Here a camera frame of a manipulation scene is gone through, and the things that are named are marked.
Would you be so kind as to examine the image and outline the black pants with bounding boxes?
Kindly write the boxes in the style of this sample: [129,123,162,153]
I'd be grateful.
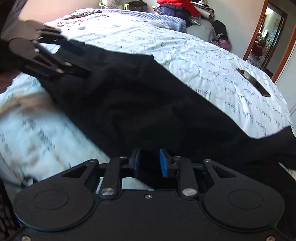
[38,39,296,186]

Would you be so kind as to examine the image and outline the white script-print quilt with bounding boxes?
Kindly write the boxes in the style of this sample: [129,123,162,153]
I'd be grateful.
[1,9,292,182]

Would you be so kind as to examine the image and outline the floral pillow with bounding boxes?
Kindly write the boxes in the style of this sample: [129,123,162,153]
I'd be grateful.
[98,0,123,9]

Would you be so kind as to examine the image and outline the black smartphone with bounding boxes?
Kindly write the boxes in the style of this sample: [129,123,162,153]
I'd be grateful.
[236,69,271,97]

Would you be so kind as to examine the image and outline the purple cloth bag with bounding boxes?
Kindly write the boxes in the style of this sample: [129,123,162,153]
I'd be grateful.
[211,38,232,52]

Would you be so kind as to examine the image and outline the grey bundle bag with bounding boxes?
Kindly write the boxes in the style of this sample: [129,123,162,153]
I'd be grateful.
[187,19,216,43]

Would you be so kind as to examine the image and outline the blue knitted blanket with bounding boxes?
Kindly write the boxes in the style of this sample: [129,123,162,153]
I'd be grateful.
[101,9,187,33]

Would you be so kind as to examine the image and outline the black backpack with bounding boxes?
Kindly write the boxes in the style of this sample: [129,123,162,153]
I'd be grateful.
[212,20,228,41]

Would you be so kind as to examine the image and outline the pile of folded clothes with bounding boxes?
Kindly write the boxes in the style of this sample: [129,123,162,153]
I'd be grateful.
[152,1,215,27]

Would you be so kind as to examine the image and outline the red jacket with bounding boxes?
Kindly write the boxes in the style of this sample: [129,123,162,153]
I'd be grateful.
[157,0,201,17]

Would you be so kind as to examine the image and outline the black bag by wall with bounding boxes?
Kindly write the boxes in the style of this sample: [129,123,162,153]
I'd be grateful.
[128,0,147,12]

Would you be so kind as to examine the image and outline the wooden door frame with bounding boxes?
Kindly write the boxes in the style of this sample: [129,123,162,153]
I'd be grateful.
[243,1,295,82]

